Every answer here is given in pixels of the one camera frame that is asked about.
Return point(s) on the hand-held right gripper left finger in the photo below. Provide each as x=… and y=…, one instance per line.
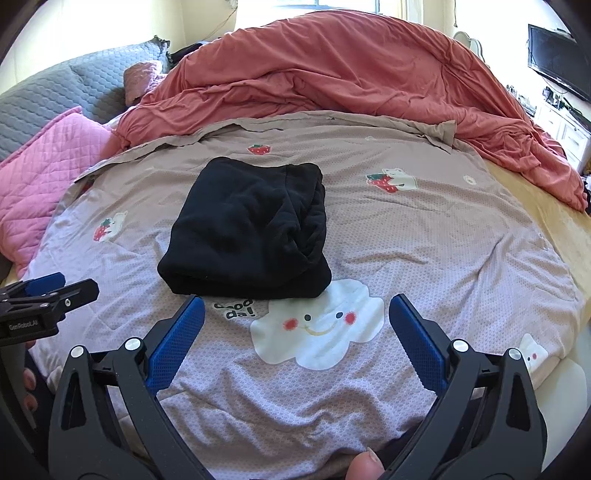
x=178, y=346

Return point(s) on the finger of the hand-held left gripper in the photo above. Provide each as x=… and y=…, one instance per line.
x=76, y=293
x=44, y=282

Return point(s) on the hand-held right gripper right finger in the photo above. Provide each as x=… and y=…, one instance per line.
x=418, y=350

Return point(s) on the black long-sleeved shirt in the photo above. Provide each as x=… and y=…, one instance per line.
x=249, y=230

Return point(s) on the person's left hand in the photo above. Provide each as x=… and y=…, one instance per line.
x=31, y=378

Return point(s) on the person's right hand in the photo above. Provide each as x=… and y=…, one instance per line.
x=365, y=467

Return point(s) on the printed strawberry blanket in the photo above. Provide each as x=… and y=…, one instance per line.
x=415, y=230

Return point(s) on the pink quilted pillow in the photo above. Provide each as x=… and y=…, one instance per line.
x=51, y=161

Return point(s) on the yellow bed sheet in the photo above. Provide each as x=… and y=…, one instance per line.
x=554, y=230

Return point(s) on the grey quilted headboard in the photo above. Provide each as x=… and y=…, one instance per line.
x=55, y=87

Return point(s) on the mauve quilted pillow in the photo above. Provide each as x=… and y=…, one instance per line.
x=143, y=78

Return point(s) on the white cabinet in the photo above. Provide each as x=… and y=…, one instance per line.
x=568, y=131

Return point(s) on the red-pink duvet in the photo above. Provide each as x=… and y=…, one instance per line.
x=346, y=60

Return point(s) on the white chair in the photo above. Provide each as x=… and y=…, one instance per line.
x=471, y=44

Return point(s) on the black television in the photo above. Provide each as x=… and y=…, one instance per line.
x=558, y=57

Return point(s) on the window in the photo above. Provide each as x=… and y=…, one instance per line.
x=323, y=3

